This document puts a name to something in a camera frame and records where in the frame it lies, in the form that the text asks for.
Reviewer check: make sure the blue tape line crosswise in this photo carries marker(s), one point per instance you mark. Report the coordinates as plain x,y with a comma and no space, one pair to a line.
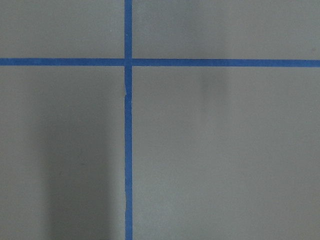
161,62

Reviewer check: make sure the blue tape line lengthwise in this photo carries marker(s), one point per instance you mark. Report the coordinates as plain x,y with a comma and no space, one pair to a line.
128,46

